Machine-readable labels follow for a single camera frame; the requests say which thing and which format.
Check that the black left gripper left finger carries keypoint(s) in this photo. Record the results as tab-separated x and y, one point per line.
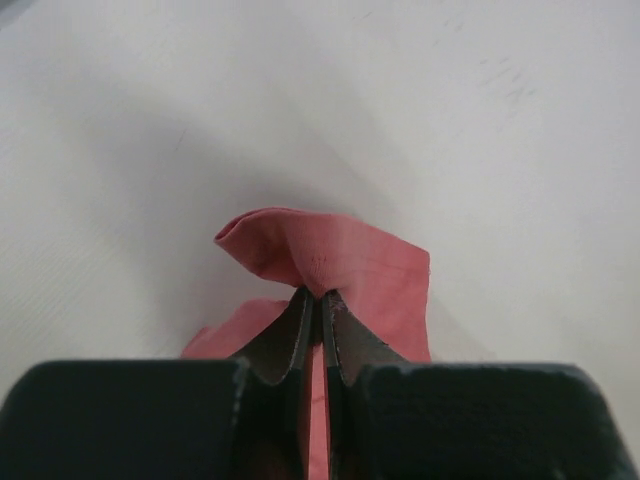
243	417

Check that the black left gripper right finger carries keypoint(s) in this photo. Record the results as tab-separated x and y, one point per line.
390	418

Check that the pink t shirt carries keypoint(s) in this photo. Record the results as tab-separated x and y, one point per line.
383	279

